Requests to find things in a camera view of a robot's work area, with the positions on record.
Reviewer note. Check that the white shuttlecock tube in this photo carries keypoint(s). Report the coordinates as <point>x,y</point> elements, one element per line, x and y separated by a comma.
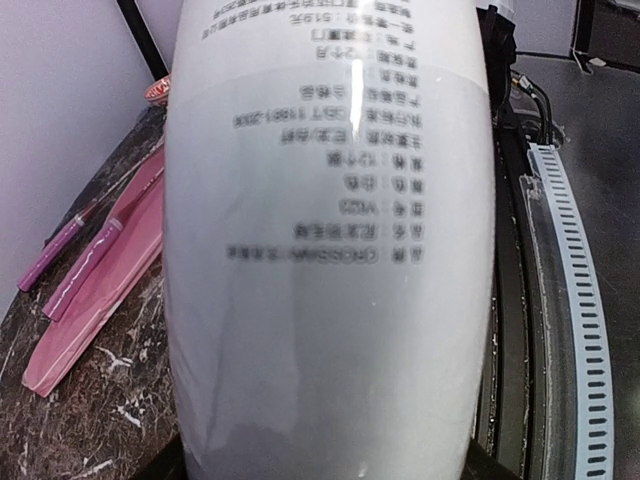
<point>328,245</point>

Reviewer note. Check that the pink badminton racket rear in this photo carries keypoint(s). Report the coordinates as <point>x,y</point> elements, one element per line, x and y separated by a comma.
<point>68,232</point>

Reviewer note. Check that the pink badminton racket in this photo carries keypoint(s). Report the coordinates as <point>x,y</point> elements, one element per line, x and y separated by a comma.
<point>59,302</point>
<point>68,232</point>

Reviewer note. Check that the pink badminton racket front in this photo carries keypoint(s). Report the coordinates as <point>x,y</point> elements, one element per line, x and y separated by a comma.
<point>59,302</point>

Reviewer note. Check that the pink racket cover bag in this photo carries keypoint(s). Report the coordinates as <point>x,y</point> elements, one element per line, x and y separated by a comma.
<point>64,342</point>

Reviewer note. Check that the orange patterned small bowl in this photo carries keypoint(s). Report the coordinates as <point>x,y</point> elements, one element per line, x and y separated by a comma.
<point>157,93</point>

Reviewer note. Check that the black front table rail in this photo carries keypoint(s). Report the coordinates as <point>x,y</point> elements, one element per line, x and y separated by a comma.
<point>525,424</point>

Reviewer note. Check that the right black corner post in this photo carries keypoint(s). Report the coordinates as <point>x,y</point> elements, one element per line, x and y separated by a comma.
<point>143,38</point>

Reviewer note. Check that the grey slotted cable duct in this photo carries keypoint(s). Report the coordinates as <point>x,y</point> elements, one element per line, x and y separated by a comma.
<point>595,410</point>

